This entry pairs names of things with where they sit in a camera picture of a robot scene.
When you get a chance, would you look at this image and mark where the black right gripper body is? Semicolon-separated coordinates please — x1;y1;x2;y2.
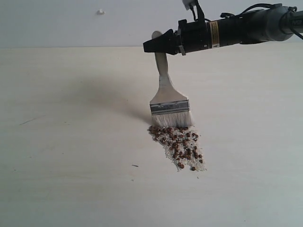
175;19;211;56

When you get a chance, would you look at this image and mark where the white-bristle paintbrush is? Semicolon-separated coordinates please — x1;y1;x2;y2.
149;30;195;128

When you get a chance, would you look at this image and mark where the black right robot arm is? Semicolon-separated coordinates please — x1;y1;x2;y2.
143;0;303;55

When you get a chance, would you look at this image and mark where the scattered brown pellets and rice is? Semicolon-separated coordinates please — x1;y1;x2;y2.
148;125;206;171

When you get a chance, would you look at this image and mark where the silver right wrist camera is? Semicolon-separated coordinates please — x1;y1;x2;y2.
182;0;196;10

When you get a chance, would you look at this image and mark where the white wall hook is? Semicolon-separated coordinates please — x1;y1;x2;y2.
96;9;106;15

